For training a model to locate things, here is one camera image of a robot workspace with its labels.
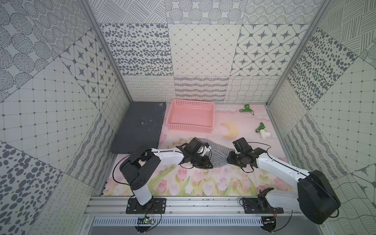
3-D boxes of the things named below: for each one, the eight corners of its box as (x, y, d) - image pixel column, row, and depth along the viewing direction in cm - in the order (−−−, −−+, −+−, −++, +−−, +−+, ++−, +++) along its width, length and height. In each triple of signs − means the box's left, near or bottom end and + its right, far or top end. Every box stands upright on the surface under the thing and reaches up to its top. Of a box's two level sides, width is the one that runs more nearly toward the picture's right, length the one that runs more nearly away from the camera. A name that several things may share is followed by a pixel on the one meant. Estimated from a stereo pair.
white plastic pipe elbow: (261, 139, 102) (263, 137, 99) (259, 131, 106) (260, 129, 103) (269, 139, 102) (271, 137, 99) (267, 131, 106) (268, 129, 103)
